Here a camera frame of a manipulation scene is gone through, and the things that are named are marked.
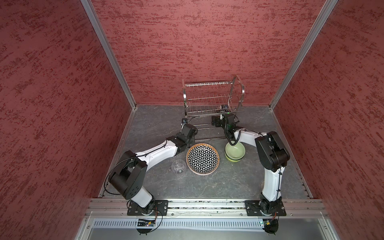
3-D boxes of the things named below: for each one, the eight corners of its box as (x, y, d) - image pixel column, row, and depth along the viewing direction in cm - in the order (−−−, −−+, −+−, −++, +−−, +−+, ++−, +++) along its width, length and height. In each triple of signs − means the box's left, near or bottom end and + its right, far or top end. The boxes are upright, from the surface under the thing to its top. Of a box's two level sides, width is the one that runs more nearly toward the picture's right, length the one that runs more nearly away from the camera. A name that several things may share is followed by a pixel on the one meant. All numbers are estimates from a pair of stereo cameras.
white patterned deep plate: (186, 175, 87) (185, 172, 83) (187, 146, 99) (187, 143, 95) (219, 175, 87) (220, 172, 83) (216, 146, 99) (217, 143, 96)
